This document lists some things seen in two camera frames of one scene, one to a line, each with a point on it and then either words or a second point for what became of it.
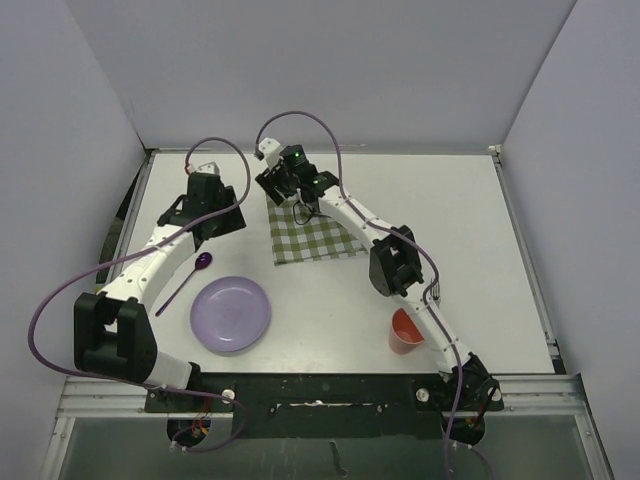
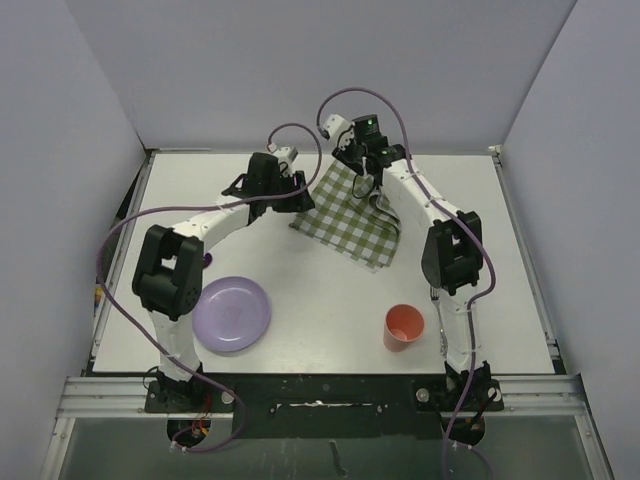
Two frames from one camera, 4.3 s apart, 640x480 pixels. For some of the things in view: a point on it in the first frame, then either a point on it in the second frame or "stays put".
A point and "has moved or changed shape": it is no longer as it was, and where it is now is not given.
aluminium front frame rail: (523, 396) stays put
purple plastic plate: (231, 314) stays put
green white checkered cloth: (299, 235) has moved or changed shape
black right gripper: (270, 179) -> (346, 154)
